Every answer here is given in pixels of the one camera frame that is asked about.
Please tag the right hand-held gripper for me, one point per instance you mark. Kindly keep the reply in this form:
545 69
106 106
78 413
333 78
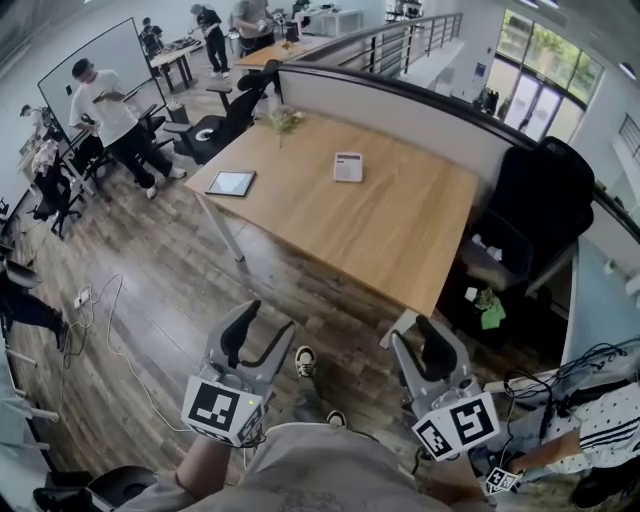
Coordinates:
460 422

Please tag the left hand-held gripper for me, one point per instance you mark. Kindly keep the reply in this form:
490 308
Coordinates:
215 407

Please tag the white calculator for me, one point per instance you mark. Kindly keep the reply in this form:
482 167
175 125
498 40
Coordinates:
348 166

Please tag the person's right forearm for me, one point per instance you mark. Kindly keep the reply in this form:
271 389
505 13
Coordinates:
450 482

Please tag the person's left forearm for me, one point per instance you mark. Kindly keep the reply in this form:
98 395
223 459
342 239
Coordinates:
205 465

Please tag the white metal table leg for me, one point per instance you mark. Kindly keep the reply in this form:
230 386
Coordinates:
400 327
222 230

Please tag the person's black white shoe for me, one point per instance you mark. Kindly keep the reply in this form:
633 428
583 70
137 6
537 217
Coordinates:
305 361
337 418

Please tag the green cloth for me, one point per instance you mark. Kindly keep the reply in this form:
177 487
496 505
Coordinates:
493 317

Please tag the person's dark trouser leg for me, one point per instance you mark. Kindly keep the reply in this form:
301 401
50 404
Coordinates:
312 400

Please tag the black storage cart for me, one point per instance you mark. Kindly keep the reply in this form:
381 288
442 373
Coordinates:
495 250

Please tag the person's grey shirt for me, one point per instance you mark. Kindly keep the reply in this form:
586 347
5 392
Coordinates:
325 470

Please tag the black framed tablet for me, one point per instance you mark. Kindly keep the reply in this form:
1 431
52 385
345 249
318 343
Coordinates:
231 183

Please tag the white power strip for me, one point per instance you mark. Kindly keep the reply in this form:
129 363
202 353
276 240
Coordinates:
83 296

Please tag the black high-back office chair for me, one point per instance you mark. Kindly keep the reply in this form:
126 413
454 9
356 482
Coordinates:
545 195

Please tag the black round chair base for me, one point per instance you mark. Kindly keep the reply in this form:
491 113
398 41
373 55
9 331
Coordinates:
122 487

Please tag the small flower bouquet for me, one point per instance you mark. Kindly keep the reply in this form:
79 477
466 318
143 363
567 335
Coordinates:
286 121

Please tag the grey desk partition panel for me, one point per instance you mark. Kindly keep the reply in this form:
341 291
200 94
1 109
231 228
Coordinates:
400 115

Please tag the glass entrance door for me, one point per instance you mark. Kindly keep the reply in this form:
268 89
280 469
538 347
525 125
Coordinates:
537 107

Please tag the wooden background table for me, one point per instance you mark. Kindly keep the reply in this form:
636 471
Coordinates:
270 52

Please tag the white background table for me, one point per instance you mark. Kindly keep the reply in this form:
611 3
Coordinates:
172 57

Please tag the grey metal railing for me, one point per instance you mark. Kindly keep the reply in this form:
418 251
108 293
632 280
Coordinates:
400 40

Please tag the black framed whiteboard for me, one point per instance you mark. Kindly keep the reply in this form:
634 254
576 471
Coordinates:
100 55

